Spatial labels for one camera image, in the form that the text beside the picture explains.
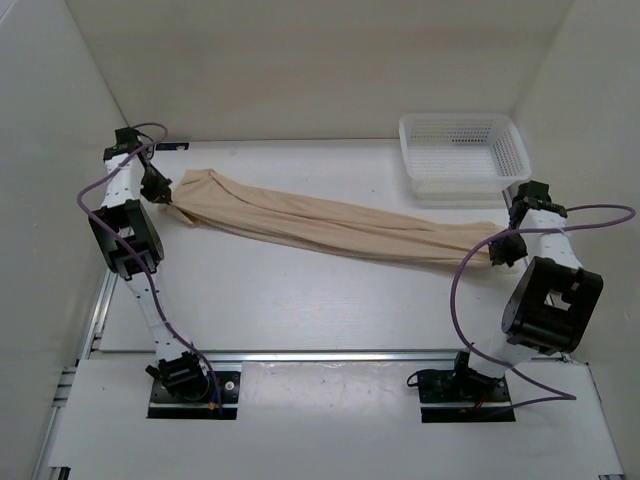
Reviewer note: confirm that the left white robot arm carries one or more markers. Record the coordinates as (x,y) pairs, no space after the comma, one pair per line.
(133,250)

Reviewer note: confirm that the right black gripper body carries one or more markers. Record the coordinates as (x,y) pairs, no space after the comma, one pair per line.
(516,242)

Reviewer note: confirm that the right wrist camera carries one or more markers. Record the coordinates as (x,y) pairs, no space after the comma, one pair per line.
(532,189)

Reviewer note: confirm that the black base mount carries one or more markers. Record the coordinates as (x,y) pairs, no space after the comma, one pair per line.
(448,396)
(202,404)

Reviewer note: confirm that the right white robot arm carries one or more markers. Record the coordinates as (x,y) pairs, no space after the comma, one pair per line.
(548,311)

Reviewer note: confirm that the aluminium frame rail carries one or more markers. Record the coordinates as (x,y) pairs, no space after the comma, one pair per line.
(324,345)

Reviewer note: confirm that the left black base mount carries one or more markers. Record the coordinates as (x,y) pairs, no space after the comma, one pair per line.
(202,404)

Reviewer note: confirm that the white plastic basket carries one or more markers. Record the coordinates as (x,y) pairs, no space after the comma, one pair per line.
(462,154)

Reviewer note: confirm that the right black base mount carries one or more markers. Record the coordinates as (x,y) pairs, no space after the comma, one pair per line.
(448,396)

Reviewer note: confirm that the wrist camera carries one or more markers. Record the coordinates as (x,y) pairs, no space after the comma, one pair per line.
(532,189)
(128,137)

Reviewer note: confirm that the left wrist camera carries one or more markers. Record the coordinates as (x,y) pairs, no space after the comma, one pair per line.
(128,137)

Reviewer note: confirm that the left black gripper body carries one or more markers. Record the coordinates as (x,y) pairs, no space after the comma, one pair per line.
(153,183)

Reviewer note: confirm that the beige trousers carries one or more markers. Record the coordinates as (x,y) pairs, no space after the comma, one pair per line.
(205,198)

